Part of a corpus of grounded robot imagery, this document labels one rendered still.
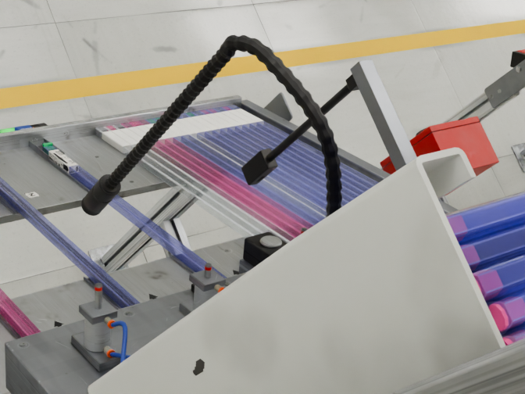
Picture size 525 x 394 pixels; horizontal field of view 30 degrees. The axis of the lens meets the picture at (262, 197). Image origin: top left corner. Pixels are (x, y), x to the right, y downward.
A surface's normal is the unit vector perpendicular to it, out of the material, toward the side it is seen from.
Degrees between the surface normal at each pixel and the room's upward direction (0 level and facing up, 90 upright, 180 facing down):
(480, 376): 90
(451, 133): 0
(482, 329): 90
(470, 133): 0
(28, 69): 0
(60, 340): 44
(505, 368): 90
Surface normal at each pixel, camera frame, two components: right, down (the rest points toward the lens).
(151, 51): 0.47, -0.40
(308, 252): -0.79, 0.19
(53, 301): 0.08, -0.91
